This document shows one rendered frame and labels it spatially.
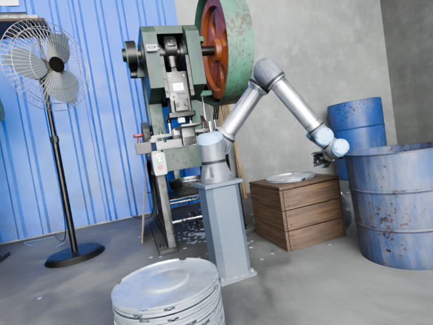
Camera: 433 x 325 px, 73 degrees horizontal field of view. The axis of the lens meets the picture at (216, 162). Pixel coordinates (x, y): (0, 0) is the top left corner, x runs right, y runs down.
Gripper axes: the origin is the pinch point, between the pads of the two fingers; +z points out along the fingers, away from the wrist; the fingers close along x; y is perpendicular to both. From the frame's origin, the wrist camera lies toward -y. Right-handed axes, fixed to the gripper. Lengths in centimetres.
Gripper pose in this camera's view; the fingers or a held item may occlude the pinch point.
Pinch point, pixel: (319, 161)
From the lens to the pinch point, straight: 177.1
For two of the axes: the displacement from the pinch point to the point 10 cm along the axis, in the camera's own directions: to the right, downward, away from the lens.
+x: 1.6, 9.7, -2.0
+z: 0.0, 2.0, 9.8
